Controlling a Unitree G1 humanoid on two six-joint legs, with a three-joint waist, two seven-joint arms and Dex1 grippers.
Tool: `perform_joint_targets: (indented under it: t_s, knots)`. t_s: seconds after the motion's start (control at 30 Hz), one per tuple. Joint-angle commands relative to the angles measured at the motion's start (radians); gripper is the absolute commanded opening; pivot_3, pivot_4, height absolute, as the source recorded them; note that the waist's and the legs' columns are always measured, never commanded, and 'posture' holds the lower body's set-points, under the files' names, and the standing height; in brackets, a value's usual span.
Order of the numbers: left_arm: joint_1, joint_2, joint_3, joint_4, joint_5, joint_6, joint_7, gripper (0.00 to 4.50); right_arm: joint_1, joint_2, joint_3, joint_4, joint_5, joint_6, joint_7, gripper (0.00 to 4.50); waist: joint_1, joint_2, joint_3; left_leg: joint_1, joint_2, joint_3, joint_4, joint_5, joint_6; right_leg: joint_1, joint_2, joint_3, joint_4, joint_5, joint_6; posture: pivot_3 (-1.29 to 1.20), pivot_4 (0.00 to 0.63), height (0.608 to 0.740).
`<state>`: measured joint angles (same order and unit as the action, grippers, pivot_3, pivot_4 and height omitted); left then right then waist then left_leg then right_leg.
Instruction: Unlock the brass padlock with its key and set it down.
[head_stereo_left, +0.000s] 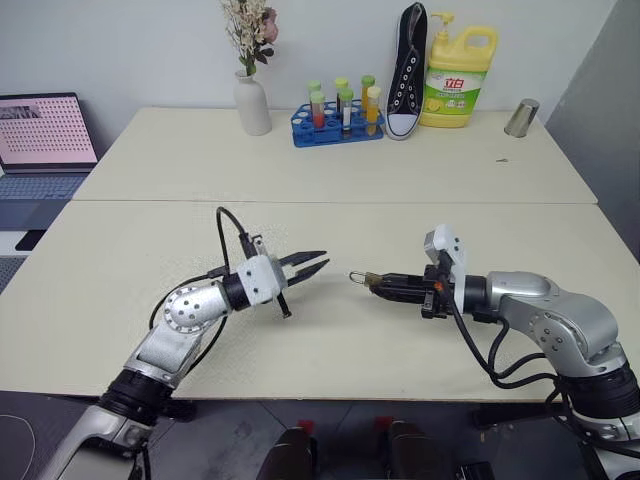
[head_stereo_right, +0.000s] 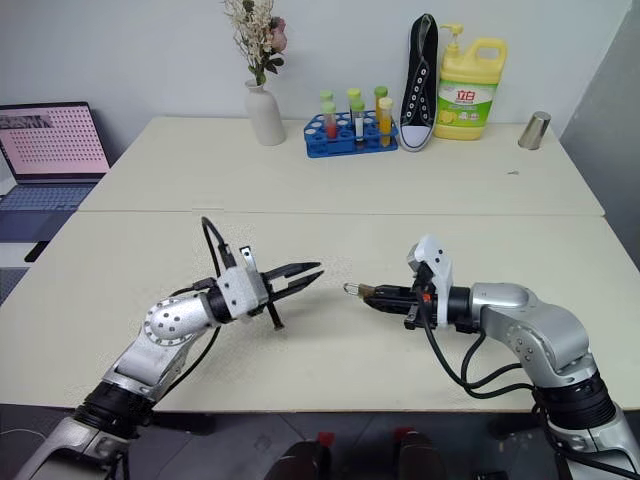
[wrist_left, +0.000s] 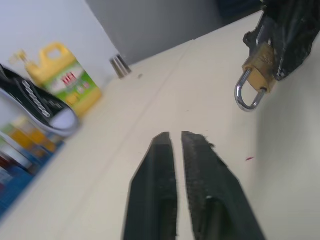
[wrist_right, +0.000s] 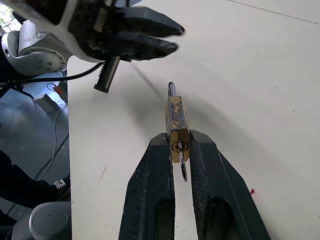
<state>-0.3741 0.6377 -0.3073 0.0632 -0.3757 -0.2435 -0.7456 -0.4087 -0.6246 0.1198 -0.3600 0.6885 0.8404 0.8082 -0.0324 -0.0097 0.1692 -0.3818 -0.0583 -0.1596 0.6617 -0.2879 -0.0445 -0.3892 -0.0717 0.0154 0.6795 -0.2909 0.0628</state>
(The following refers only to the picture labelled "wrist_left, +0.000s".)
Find silver metal post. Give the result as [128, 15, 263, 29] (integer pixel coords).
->
[109, 55, 133, 80]

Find grey partition panel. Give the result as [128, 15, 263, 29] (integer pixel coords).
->
[84, 0, 263, 66]

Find yellow detergent bottle green label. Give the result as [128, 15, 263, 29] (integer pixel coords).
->
[25, 41, 103, 118]

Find black and white sneaker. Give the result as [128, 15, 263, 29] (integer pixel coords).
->
[0, 63, 81, 137]

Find blue printed cardboard box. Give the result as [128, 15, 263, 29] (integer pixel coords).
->
[0, 115, 66, 219]

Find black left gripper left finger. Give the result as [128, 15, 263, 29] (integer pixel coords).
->
[122, 131, 179, 240]

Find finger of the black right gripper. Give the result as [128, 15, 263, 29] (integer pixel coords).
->
[242, 7, 274, 52]
[271, 0, 320, 81]

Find brass padlock with steel shackle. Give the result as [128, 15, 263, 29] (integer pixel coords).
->
[234, 42, 277, 112]

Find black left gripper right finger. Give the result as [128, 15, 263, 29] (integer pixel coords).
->
[181, 131, 257, 240]

